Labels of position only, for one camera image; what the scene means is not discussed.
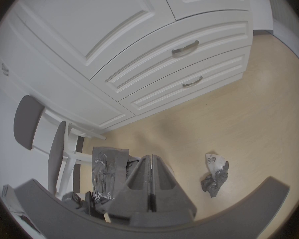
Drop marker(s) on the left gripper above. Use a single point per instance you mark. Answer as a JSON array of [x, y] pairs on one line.
[[89, 205]]

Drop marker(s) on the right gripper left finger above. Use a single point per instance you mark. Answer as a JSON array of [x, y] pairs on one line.
[[129, 203]]

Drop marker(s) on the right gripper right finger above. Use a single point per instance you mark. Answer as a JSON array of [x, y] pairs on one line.
[[174, 203]]

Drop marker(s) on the black plastic bag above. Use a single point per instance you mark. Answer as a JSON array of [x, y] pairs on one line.
[[104, 173]]

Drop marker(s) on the white printed wrapper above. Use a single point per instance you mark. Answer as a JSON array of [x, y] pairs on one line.
[[214, 160]]

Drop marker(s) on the crumpled black plastic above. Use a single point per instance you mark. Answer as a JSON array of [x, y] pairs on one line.
[[213, 184]]

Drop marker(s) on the grey and white chair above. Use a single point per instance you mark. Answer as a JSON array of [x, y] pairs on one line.
[[26, 123]]

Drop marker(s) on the white wardrobe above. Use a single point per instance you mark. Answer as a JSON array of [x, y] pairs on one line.
[[114, 46]]

